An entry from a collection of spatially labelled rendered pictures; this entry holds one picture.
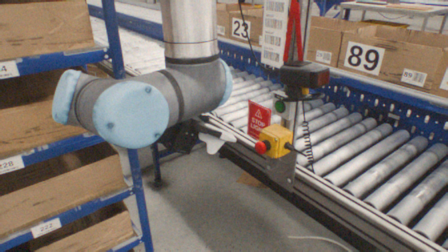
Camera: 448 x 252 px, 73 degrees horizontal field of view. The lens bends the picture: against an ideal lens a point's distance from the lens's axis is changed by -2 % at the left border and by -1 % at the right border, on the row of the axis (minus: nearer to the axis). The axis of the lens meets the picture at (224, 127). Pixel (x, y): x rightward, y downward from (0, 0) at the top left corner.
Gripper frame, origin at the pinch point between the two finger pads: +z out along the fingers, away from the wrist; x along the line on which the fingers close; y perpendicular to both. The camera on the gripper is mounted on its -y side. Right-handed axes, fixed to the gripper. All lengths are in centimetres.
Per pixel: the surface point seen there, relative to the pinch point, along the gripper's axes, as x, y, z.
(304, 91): 6.6, -16.6, 14.1
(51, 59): -18.5, 1.1, -34.8
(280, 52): -5.9, -23.2, 13.6
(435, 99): 17, -35, 72
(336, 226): 22.9, 13.2, 37.4
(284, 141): 3.3, -1.8, 22.3
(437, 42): 0, -62, 95
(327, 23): -55, -58, 94
